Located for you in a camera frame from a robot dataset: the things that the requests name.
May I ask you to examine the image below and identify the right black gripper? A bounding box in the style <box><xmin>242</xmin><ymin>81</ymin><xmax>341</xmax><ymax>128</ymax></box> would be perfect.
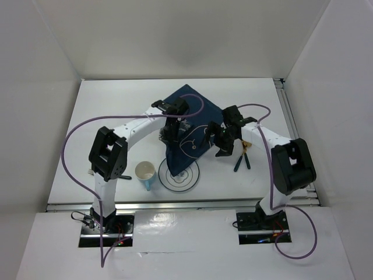
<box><xmin>200</xmin><ymin>120</ymin><xmax>237</xmax><ymax>157</ymax></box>

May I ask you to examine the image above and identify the blue whale placemat cloth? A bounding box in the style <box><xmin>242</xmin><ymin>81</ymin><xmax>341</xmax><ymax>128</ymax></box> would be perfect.
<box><xmin>165</xmin><ymin>84</ymin><xmax>223</xmax><ymax>176</ymax></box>

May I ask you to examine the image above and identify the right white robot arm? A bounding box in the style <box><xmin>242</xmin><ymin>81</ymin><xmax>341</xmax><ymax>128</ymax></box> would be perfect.
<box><xmin>203</xmin><ymin>103</ymin><xmax>316</xmax><ymax>229</ymax></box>

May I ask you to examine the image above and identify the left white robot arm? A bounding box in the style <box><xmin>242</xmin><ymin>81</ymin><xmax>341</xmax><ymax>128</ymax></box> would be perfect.
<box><xmin>89</xmin><ymin>97</ymin><xmax>189</xmax><ymax>233</ymax></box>

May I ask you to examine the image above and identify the light blue mug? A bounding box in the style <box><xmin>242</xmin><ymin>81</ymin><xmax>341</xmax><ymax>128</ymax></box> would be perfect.
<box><xmin>135</xmin><ymin>161</ymin><xmax>156</xmax><ymax>191</ymax></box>

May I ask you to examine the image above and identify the white plate blue rim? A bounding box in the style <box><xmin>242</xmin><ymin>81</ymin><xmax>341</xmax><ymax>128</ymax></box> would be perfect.
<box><xmin>158</xmin><ymin>159</ymin><xmax>200</xmax><ymax>193</ymax></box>

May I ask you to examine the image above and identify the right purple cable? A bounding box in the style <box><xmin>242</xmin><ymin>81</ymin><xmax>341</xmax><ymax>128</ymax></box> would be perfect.
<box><xmin>237</xmin><ymin>103</ymin><xmax>318</xmax><ymax>260</ymax></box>

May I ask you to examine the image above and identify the purple cable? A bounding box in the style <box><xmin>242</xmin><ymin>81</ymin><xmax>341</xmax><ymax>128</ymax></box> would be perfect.
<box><xmin>237</xmin><ymin>103</ymin><xmax>318</xmax><ymax>260</ymax></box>
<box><xmin>60</xmin><ymin>93</ymin><xmax>204</xmax><ymax>268</ymax></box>

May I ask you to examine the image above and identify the gold fork dark handle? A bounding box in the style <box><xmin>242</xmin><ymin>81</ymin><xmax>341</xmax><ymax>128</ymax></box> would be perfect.
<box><xmin>88</xmin><ymin>169</ymin><xmax>132</xmax><ymax>180</ymax></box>

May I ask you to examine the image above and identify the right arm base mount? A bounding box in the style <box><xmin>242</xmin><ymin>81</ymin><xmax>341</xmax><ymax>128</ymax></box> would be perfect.
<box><xmin>232</xmin><ymin>211</ymin><xmax>292</xmax><ymax>245</ymax></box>

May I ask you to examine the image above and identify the aluminium table frame rail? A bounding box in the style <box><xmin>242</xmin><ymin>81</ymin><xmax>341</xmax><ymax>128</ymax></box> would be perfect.
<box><xmin>45</xmin><ymin>77</ymin><xmax>321</xmax><ymax>212</ymax></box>

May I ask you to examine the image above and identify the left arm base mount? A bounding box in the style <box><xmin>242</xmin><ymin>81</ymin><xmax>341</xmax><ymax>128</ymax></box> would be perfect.
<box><xmin>71</xmin><ymin>211</ymin><xmax>135</xmax><ymax>248</ymax></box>

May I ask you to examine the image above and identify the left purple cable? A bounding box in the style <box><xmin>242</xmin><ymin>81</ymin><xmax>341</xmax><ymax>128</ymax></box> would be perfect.
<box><xmin>60</xmin><ymin>93</ymin><xmax>204</xmax><ymax>268</ymax></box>

